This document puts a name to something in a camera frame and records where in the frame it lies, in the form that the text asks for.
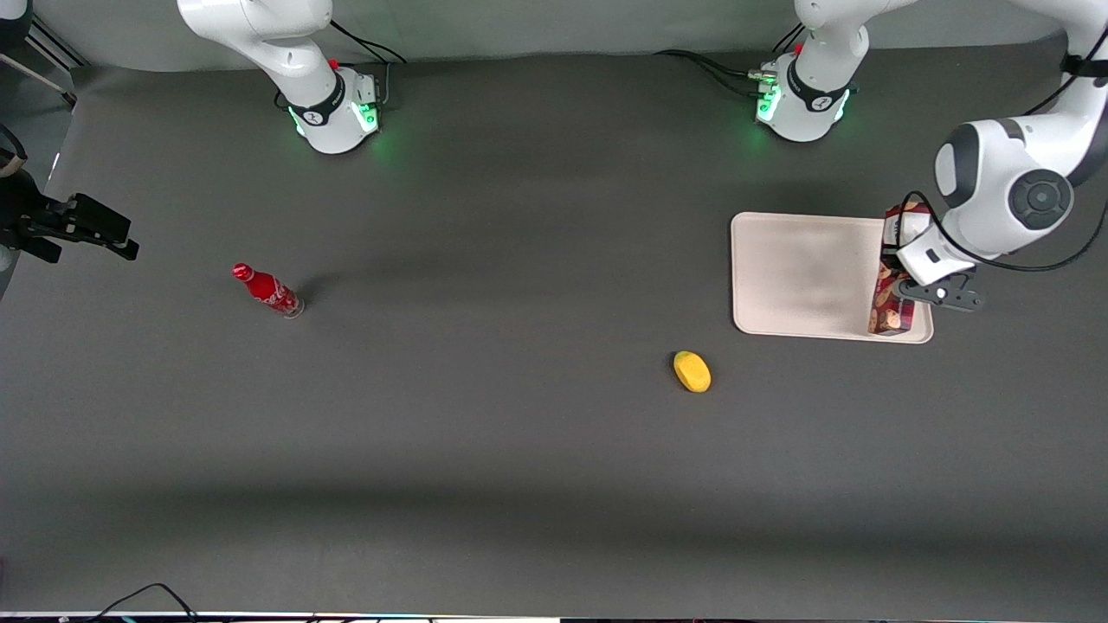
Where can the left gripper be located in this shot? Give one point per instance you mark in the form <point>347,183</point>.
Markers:
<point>892,261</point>

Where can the beige wooden rod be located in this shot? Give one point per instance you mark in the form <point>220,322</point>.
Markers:
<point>35,76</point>

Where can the dark rounded object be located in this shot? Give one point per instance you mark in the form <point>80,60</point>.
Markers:
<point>13,22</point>

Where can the beige rectangular tray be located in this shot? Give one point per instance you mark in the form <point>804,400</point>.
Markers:
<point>805,277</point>

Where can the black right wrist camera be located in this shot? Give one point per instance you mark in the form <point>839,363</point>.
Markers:
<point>95,223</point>

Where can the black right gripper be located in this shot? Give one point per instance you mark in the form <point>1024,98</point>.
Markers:
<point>26,215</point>

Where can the yellow mango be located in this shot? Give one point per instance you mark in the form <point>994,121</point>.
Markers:
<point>692,372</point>

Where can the red cookie box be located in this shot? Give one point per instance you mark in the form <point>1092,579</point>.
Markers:
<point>887,303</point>

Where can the red cola bottle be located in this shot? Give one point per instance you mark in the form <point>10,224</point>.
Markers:
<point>270,292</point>

